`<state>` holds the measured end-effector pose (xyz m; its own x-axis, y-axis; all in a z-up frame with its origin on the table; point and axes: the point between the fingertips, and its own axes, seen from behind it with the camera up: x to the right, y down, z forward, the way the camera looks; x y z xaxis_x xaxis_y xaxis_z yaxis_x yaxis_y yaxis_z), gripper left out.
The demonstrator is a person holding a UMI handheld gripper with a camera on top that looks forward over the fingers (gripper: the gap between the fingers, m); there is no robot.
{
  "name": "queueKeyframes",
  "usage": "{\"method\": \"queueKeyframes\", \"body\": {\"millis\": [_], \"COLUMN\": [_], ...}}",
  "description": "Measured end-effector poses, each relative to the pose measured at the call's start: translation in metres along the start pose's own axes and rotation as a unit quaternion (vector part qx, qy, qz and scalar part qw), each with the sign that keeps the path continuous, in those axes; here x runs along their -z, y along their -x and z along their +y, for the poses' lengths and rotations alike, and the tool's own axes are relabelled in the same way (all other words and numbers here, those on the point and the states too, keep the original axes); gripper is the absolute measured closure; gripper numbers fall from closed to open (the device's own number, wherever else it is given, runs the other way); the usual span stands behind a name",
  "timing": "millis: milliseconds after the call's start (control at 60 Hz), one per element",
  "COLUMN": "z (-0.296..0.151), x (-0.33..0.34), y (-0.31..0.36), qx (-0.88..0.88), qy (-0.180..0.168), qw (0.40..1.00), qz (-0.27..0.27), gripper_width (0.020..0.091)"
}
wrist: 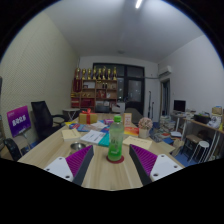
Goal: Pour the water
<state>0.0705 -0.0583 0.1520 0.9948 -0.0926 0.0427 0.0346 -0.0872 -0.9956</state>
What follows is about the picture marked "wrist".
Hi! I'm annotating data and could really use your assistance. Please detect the white round stool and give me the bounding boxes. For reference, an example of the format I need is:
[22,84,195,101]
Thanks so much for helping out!
[189,140,210,163]

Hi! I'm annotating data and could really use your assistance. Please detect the flat round red coaster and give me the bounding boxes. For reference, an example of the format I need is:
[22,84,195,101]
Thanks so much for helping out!
[105,154,125,165]

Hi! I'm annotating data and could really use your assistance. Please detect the black computer monitor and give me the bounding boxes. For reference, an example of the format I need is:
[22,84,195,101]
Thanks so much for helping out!
[173,99,187,113]

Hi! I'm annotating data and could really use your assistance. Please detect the white air conditioner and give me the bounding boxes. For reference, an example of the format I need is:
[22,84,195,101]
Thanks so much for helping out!
[157,65,173,78]

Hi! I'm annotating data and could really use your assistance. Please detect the teal book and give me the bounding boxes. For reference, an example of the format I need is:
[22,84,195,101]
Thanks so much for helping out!
[98,132,111,148]

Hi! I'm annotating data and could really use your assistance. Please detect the small steel cup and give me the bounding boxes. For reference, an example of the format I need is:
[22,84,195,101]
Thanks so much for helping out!
[69,141,87,155]

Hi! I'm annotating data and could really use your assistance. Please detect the small orange carton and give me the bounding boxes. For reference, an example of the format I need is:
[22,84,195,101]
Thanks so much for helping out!
[123,112,133,128]

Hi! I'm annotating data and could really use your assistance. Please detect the green tea bottle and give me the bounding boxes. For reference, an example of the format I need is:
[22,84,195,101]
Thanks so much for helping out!
[107,114,125,162]

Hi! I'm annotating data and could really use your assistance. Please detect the white paper booklet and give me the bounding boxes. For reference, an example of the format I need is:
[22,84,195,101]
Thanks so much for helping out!
[79,129,107,145]

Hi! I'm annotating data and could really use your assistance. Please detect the wooden shelf unit with trophies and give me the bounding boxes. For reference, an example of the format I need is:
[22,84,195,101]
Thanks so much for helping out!
[70,65,119,109]

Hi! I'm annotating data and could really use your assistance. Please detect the orange book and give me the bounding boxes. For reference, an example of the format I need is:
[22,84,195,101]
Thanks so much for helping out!
[123,126,140,137]

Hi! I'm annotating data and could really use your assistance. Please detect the purple sign board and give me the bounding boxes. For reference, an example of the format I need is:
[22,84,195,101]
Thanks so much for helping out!
[6,105,32,138]

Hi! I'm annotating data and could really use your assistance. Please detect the pink flowers in pot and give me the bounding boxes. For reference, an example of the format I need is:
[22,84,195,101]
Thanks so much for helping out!
[138,117,154,139]

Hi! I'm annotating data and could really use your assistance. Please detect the small round side table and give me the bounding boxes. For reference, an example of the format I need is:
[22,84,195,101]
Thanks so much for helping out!
[62,107,82,122]

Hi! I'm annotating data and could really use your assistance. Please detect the blue colourful book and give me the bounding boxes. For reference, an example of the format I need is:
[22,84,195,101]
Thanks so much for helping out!
[68,122,98,133]

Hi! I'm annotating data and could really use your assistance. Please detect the dark framed glass door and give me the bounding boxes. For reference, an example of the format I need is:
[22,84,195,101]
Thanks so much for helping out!
[92,62,146,116]

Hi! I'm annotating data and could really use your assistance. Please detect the yellow gift box red ribbon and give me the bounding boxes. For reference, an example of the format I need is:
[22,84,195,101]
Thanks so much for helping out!
[78,108,99,125]

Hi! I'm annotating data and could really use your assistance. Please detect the black bag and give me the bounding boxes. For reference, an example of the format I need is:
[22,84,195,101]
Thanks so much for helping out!
[3,138,23,162]

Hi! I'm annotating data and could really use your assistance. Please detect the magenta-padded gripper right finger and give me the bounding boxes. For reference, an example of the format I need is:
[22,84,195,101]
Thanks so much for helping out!
[128,143,184,186]

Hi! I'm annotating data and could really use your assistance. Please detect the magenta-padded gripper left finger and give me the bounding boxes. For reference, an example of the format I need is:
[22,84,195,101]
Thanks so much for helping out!
[43,144,96,187]

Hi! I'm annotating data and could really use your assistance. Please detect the black office chair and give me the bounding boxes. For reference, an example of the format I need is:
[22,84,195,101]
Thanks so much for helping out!
[30,100,67,141]

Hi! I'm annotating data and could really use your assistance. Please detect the wooden side desk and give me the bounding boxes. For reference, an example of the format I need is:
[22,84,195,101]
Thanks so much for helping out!
[181,116,224,158]

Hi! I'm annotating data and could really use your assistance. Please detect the pale yellow notepad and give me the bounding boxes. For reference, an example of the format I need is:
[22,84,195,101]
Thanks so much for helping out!
[61,128,82,142]

